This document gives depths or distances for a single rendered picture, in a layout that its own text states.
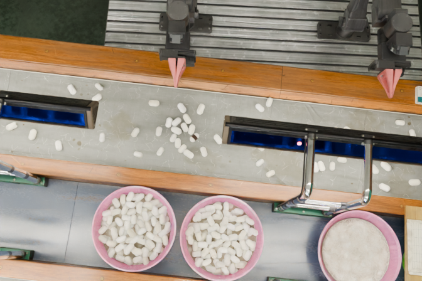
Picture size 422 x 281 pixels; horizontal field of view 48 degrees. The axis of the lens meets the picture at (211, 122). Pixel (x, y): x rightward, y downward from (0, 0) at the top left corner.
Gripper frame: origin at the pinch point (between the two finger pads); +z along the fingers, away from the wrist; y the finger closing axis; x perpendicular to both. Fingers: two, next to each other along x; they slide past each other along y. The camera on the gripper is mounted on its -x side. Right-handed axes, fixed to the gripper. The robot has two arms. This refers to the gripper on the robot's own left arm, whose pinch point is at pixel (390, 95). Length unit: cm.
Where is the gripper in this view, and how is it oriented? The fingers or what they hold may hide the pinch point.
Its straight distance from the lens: 141.6
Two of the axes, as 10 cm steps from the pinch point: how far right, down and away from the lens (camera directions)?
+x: -0.3, 2.3, 9.7
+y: 10.0, 0.5, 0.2
